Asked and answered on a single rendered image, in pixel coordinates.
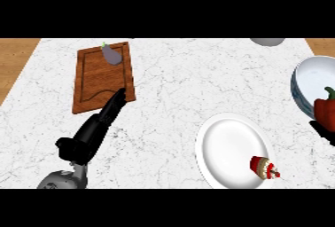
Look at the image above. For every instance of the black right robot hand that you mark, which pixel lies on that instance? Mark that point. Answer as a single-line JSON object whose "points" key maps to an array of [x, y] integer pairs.
{"points": [[325, 131]]}

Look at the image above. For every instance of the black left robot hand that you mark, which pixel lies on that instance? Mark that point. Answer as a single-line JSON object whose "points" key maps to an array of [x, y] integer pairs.
{"points": [[93, 130]]}

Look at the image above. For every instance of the red bell pepper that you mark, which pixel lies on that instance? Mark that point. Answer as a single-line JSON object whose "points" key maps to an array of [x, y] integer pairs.
{"points": [[326, 111]]}

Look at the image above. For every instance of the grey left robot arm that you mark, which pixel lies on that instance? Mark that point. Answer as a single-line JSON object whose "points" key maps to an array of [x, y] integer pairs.
{"points": [[61, 179]]}

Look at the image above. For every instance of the white bowl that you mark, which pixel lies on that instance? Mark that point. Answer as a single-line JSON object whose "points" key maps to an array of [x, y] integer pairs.
{"points": [[315, 79]]}

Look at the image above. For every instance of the white plate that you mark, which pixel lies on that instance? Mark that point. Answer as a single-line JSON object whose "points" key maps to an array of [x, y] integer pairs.
{"points": [[232, 150]]}

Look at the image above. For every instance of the brown wooden cutting board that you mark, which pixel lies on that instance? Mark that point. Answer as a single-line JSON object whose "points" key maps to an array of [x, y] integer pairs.
{"points": [[96, 77]]}

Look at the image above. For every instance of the purple eggplant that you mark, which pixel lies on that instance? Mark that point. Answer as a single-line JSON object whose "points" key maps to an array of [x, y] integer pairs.
{"points": [[112, 55]]}

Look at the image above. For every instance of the grey round object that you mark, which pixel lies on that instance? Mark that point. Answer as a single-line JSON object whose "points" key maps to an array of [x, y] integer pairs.
{"points": [[267, 41]]}

